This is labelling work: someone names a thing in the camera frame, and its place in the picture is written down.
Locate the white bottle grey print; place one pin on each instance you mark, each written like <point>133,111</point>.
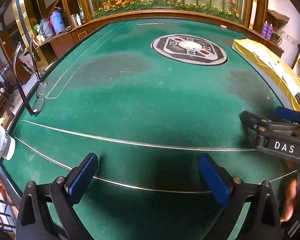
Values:
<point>0,140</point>

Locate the grey kettle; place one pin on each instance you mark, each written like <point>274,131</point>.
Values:
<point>47,28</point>

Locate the person's right hand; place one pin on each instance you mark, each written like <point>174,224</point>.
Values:
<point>291,195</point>

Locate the dark frame eyeglasses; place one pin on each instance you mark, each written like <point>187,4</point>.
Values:
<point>38,105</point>

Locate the small white bottle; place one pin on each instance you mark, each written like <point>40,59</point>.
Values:
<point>79,20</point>

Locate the steel flask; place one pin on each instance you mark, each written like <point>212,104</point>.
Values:
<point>73,21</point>

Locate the round table control panel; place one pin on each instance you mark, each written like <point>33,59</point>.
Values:
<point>190,46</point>

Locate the wooden shelf unit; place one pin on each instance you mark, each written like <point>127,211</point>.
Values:
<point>27,10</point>

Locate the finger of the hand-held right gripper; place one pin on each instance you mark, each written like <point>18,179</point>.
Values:
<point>288,115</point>
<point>252,121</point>

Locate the blue thermos jug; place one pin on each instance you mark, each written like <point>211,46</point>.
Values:
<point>58,22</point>

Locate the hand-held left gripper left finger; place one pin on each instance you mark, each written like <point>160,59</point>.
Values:
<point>82,177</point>

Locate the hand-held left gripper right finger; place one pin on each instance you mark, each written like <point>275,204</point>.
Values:
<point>215,182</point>

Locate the white foam box yellow tape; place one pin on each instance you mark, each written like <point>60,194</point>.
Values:
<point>265,57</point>

